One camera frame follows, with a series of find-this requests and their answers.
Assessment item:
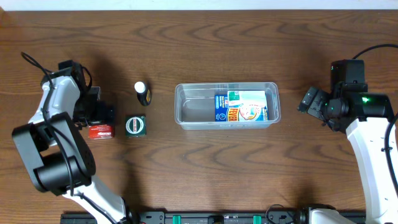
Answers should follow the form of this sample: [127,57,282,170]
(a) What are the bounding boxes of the red Panadol box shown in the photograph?
[88,124,114,139]

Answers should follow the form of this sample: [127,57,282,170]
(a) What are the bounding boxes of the dark green ointment box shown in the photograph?
[124,115,147,138]

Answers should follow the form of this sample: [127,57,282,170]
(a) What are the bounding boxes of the dark bottle white cap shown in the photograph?
[134,82,152,106]

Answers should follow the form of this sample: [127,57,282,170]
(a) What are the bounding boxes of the blue Kool Fever box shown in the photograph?
[215,95,269,122]

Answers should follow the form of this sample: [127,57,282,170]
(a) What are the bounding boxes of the white Panadol box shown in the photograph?
[228,90,267,108]

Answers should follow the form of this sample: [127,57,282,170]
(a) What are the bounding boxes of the clear plastic container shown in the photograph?
[174,82,282,130]

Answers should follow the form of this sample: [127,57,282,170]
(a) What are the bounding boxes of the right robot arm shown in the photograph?
[297,87,397,223]

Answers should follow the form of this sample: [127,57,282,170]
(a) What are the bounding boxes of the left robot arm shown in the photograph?
[12,68,137,223]

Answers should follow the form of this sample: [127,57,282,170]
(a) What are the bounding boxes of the black mounting rail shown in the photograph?
[60,210,366,224]

